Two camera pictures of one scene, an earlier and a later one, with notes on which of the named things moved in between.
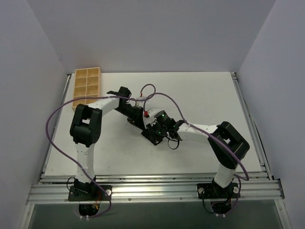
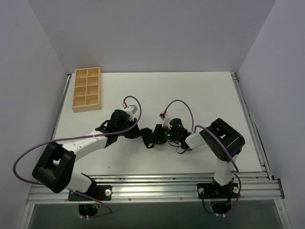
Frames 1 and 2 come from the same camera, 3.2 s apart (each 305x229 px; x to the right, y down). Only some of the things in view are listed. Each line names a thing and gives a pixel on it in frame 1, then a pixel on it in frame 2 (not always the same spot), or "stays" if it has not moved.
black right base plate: x=212 y=191 stays
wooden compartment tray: x=87 y=84 stays
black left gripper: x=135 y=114 -> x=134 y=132
